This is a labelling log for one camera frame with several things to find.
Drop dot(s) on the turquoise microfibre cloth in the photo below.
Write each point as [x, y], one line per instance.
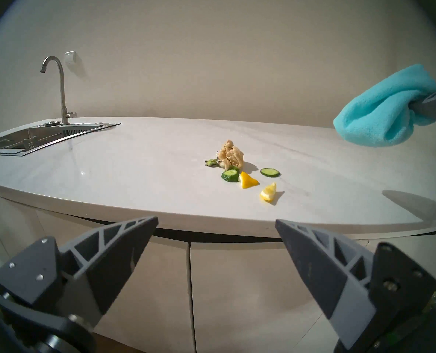
[379, 113]

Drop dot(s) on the steel gooseneck faucet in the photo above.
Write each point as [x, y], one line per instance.
[61, 91]

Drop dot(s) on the round steel sink cap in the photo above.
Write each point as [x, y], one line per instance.
[51, 123]

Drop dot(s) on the crumpled beige paper ball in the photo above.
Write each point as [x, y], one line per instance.
[231, 155]

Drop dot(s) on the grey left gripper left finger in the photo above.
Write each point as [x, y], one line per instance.
[93, 267]

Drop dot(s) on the cucumber slice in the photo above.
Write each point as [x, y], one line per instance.
[269, 172]
[230, 176]

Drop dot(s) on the deep yellow lemon wedge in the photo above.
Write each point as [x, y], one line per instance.
[247, 181]

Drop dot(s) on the pale yellow lemon wedge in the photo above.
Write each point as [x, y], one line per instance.
[269, 193]

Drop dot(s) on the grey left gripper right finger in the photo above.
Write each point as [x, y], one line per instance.
[335, 282]

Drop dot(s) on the steel sink drain rack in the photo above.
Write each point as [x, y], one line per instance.
[38, 136]

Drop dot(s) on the stainless steel sink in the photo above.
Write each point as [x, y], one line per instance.
[12, 144]

